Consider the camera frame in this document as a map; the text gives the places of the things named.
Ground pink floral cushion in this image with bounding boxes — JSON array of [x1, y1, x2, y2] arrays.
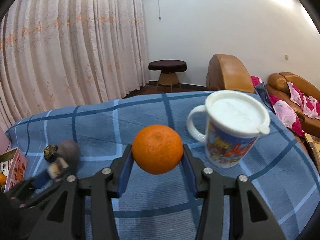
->
[[287, 82, 320, 120]]

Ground brown leather armchair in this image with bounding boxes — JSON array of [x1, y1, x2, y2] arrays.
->
[[206, 54, 254, 94]]

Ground small orange tangerine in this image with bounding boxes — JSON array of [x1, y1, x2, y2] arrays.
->
[[0, 173, 7, 187]]

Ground pink tin box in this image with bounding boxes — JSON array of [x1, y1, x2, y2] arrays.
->
[[1, 147, 28, 192]]

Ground blue plaid tablecloth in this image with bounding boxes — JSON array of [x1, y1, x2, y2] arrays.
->
[[1, 90, 319, 239]]

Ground purple passion fruit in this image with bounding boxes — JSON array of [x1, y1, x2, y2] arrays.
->
[[56, 140, 80, 165]]

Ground pink floral curtain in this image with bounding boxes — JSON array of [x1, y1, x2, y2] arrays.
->
[[1, 0, 149, 130]]

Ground white printed mug with lid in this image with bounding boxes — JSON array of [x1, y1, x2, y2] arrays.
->
[[187, 90, 271, 168]]

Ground dark round stool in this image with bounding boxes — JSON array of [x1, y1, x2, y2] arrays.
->
[[148, 60, 187, 87]]

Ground round orange tangerine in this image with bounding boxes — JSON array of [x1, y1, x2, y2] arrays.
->
[[132, 125, 183, 175]]

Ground brown leather sofa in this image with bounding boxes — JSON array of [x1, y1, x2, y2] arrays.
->
[[266, 72, 319, 137]]

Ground dark brown water chestnut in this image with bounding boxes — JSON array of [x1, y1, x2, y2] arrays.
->
[[43, 145, 57, 163]]

